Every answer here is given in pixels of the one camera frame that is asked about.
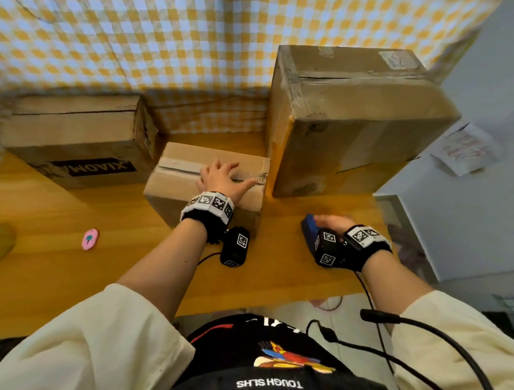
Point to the person's right hand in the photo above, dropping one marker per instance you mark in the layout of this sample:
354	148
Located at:
337	223

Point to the person's left hand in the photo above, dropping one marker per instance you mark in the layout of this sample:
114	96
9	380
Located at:
221	181

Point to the blue tape dispenser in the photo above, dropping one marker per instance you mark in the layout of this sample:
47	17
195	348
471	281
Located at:
309	235

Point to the small plain cardboard box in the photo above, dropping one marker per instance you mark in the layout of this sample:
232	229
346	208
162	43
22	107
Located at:
172	193

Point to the cardboard box with white label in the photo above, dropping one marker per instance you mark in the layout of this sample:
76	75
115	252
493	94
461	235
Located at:
361	120

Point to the cardboard box with black print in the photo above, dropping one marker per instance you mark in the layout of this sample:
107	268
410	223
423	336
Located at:
72	132

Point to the person's left forearm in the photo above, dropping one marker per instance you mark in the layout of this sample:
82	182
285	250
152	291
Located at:
164	269

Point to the person's right forearm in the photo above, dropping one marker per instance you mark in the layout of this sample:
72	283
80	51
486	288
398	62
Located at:
393	285

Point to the yellowish tape roll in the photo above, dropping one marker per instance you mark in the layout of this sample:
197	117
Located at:
6	241

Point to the brown plush fabric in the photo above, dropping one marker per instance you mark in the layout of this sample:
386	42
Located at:
405	253

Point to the pink box cutter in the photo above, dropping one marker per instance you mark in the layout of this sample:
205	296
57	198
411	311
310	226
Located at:
90	239

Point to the yellow white checked cloth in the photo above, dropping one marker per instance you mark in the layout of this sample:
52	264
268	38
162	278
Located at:
160	48

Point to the white paper with red writing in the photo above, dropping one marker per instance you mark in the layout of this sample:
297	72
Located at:
466	150

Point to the black printed garment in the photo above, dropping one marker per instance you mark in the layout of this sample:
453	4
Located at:
241	341

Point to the cream long-sleeved top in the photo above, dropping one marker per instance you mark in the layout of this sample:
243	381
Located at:
80	341

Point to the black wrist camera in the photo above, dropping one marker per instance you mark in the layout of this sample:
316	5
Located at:
327	249
235	249

